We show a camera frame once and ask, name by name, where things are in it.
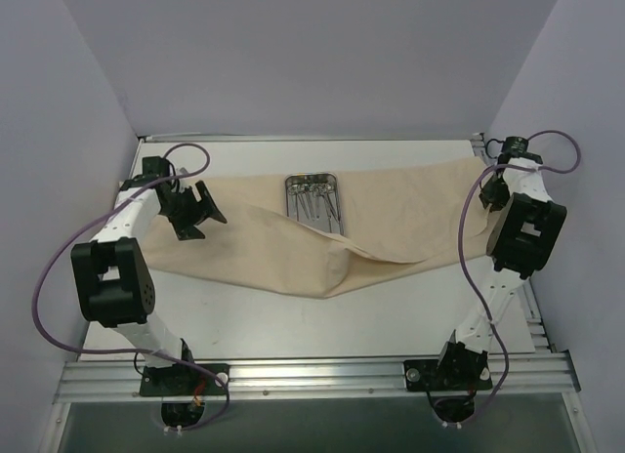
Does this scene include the steel surgical forceps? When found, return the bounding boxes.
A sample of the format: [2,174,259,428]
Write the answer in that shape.
[314,183,340,222]

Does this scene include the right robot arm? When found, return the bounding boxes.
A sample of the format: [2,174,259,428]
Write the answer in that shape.
[433,137,567,388]

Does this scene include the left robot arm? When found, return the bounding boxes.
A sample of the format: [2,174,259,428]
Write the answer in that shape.
[70,156,227,393]

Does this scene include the purple cable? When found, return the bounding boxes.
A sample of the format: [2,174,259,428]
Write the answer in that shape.
[457,129,583,425]
[31,143,230,429]

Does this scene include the beige cloth wrap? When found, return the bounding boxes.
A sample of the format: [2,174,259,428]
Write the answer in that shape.
[140,157,496,299]

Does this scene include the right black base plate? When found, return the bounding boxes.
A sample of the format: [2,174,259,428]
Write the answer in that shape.
[402,358,493,392]

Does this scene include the steel surgical scissors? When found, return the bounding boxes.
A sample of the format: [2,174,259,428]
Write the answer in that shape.
[289,183,317,220]

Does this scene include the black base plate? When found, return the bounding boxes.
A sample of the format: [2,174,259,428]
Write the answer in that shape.
[402,358,493,392]
[139,364,226,397]

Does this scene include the aluminium front rail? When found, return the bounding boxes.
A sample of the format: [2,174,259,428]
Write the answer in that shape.
[54,351,581,403]

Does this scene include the steel instrument tray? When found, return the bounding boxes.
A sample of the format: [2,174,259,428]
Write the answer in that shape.
[284,172,346,236]

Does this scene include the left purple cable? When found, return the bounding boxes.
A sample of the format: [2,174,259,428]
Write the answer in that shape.
[31,143,230,429]

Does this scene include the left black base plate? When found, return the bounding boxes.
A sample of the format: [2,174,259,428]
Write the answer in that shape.
[139,364,226,397]

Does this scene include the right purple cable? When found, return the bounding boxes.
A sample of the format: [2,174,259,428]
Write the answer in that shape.
[457,129,583,425]

